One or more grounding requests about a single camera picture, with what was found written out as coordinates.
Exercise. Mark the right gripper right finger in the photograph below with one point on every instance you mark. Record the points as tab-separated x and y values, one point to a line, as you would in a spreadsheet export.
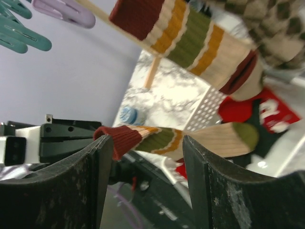
227	196

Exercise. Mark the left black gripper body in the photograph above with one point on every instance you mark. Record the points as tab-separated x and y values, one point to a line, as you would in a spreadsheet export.
60	138

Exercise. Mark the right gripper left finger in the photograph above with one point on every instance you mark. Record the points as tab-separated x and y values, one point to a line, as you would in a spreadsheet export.
68	194

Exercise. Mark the white oval clip hanger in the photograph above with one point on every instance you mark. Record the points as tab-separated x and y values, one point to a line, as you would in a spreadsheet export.
28	23

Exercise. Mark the striped argyle sock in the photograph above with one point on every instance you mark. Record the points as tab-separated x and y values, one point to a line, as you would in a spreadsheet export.
193	41

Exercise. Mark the beige brown argyle sock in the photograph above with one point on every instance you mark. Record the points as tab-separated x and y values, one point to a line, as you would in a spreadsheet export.
276	27

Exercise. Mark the white perforated plastic basket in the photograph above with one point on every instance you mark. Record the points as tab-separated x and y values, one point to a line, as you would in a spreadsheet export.
276	154

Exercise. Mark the small blue white jar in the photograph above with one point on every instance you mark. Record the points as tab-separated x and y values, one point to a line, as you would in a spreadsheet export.
131	116

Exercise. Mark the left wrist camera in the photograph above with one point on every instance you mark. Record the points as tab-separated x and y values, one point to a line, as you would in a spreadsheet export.
19	146

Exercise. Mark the wooden clothes rack frame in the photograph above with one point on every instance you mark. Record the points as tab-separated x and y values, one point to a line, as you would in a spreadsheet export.
103	16

